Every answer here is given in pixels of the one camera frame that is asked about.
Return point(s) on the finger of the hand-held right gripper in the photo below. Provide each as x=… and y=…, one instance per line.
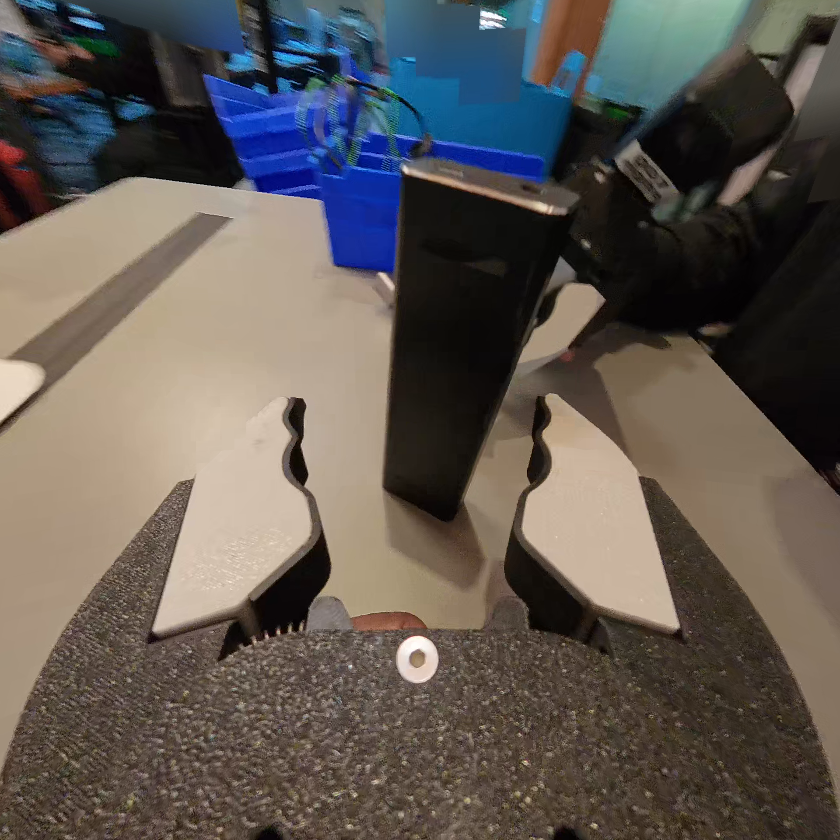
x=386, y=289
x=548, y=359

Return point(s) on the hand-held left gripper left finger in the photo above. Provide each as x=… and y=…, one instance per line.
x=243, y=525

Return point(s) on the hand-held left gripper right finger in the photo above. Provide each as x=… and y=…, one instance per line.
x=590, y=518

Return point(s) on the blue plastic bin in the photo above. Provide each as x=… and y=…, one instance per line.
x=361, y=216
x=262, y=131

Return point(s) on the black USB hub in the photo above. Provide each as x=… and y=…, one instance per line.
x=459, y=341

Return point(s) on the person's right forearm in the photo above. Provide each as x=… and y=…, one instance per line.
x=689, y=275

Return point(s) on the grey desk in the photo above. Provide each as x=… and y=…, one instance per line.
x=164, y=328

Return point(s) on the person's left hand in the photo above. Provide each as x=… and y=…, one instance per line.
x=387, y=622

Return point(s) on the wooden beam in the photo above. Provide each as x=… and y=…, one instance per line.
x=571, y=39

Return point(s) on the blue partition panel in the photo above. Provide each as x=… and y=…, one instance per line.
x=551, y=131

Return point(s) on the person's black jacket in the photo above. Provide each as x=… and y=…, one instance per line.
x=787, y=341

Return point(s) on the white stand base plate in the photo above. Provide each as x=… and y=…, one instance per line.
x=16, y=387

